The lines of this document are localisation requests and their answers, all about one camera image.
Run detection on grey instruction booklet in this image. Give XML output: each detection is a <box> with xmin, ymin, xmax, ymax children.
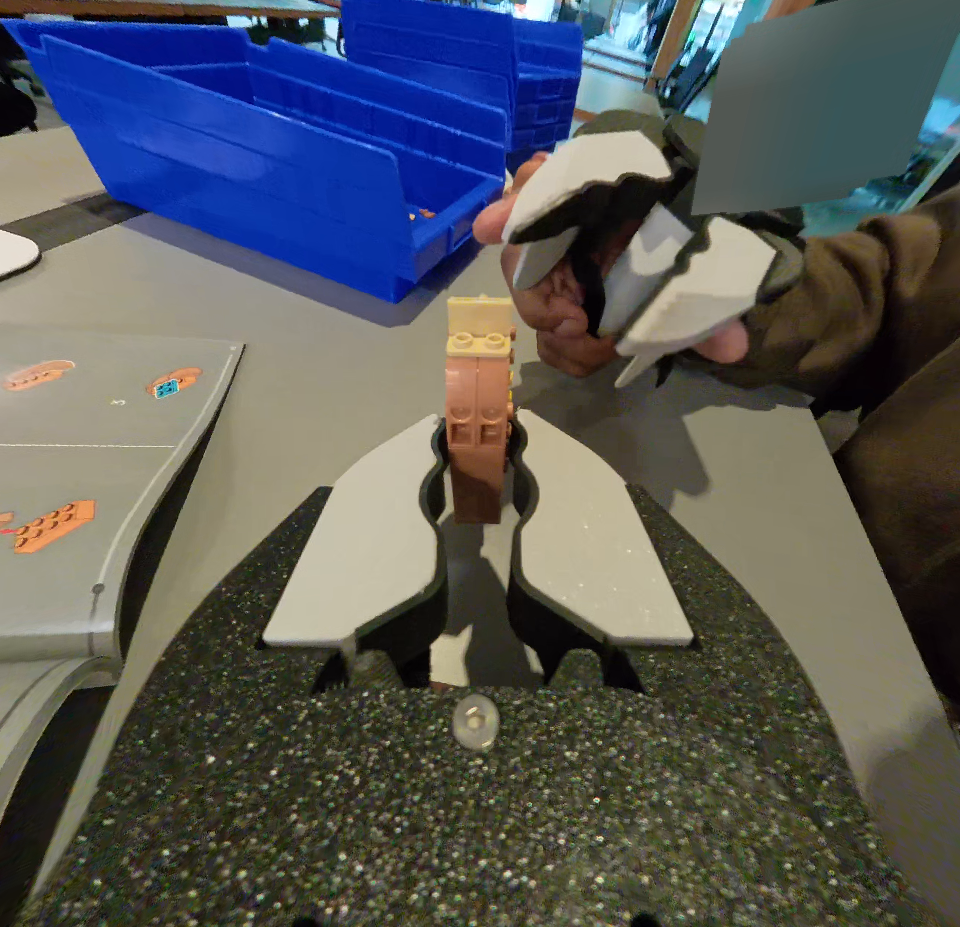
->
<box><xmin>0</xmin><ymin>322</ymin><xmax>247</xmax><ymax>797</ymax></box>

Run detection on wooden support column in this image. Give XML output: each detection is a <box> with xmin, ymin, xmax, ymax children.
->
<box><xmin>645</xmin><ymin>0</ymin><xmax>714</xmax><ymax>82</ymax></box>

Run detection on person's brown hoodie torso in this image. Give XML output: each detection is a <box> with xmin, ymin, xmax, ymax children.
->
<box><xmin>831</xmin><ymin>349</ymin><xmax>960</xmax><ymax>891</ymax></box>

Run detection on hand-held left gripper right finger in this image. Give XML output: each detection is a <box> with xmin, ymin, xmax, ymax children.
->
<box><xmin>508</xmin><ymin>409</ymin><xmax>695</xmax><ymax>690</ymax></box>

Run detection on long wooden table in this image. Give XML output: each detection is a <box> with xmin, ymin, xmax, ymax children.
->
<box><xmin>0</xmin><ymin>0</ymin><xmax>343</xmax><ymax>22</ymax></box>

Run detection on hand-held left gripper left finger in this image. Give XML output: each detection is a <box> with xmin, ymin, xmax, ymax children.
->
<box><xmin>262</xmin><ymin>414</ymin><xmax>451</xmax><ymax>692</ymax></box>

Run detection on brown and tan brick model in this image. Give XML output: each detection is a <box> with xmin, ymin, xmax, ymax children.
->
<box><xmin>444</xmin><ymin>294</ymin><xmax>520</xmax><ymax>528</ymax></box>

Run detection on person's right forearm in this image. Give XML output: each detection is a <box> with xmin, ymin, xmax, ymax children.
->
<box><xmin>705</xmin><ymin>188</ymin><xmax>960</xmax><ymax>420</ymax></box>

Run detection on white monitor stand base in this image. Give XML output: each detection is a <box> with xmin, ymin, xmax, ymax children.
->
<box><xmin>0</xmin><ymin>229</ymin><xmax>43</xmax><ymax>283</ymax></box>

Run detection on person's right hand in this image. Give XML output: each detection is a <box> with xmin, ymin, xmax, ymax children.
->
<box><xmin>472</xmin><ymin>150</ymin><xmax>753</xmax><ymax>379</ymax></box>

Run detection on grey desk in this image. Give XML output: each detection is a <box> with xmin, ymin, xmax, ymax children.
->
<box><xmin>0</xmin><ymin>64</ymin><xmax>960</xmax><ymax>927</ymax></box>

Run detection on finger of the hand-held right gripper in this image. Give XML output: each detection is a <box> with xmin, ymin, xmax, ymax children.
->
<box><xmin>615</xmin><ymin>216</ymin><xmax>781</xmax><ymax>360</ymax></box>
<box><xmin>501</xmin><ymin>130</ymin><xmax>676</xmax><ymax>246</ymax></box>

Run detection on large blue plastic bin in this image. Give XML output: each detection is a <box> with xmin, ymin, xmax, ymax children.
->
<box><xmin>0</xmin><ymin>18</ymin><xmax>513</xmax><ymax>304</ymax></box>

